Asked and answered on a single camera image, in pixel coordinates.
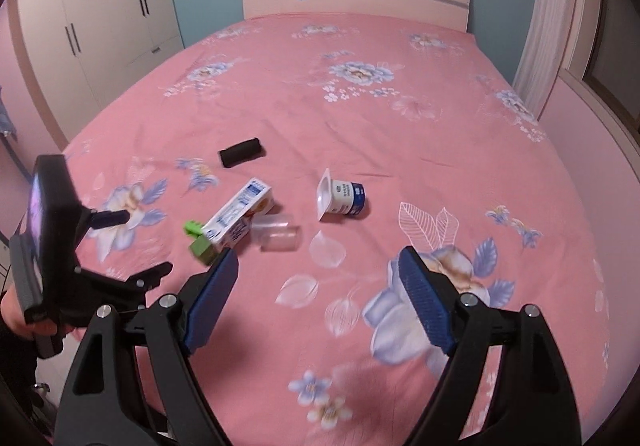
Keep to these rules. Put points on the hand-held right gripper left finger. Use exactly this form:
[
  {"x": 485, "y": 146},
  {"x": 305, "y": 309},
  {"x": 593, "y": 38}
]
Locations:
[{"x": 212, "y": 298}]

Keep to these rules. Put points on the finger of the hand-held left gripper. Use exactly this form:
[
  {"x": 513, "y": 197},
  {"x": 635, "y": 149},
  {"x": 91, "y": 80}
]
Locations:
[
  {"x": 125, "y": 288},
  {"x": 112, "y": 219}
]

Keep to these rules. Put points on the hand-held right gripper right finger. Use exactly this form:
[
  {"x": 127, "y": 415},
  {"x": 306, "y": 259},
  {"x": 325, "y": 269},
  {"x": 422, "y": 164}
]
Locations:
[{"x": 425, "y": 306}]

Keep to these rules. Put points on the green toy block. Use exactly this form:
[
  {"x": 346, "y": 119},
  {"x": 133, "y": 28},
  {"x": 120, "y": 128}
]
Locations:
[{"x": 200, "y": 246}]

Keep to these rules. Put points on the clear plastic cup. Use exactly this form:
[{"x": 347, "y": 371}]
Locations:
[{"x": 277, "y": 232}]

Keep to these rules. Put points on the white blue yogurt cup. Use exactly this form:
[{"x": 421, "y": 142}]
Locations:
[{"x": 342, "y": 196}]

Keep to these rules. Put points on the black foam roll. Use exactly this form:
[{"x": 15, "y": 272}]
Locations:
[{"x": 241, "y": 154}]

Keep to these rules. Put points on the person's left hand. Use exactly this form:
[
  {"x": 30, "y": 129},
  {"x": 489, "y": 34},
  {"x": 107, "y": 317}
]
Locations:
[{"x": 12, "y": 313}]

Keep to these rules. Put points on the blue cloth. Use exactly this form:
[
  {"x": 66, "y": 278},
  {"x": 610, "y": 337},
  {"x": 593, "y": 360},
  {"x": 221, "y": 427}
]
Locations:
[{"x": 5, "y": 116}]

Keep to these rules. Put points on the cream wardrobe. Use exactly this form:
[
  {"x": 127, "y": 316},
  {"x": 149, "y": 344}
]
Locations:
[{"x": 90, "y": 36}]

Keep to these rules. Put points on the pink floral bed sheet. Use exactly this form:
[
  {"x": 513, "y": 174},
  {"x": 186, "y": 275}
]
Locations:
[{"x": 350, "y": 126}]

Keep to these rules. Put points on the pale pink curtain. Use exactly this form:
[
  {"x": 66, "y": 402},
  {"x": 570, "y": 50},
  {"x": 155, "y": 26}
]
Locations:
[{"x": 547, "y": 26}]

